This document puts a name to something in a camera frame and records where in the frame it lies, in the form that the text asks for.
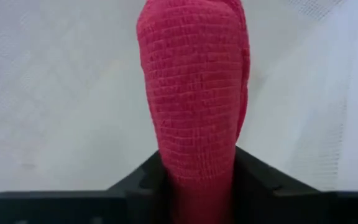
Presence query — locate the red cohesive bandage roll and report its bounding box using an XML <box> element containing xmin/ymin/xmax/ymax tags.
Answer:
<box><xmin>135</xmin><ymin>0</ymin><xmax>250</xmax><ymax>224</ymax></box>

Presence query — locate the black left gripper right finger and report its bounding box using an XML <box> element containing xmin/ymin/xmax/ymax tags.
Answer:
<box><xmin>231</xmin><ymin>146</ymin><xmax>358</xmax><ymax>224</ymax></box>

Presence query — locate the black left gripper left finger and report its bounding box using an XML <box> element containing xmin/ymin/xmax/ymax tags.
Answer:
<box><xmin>0</xmin><ymin>149</ymin><xmax>174</xmax><ymax>224</ymax></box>

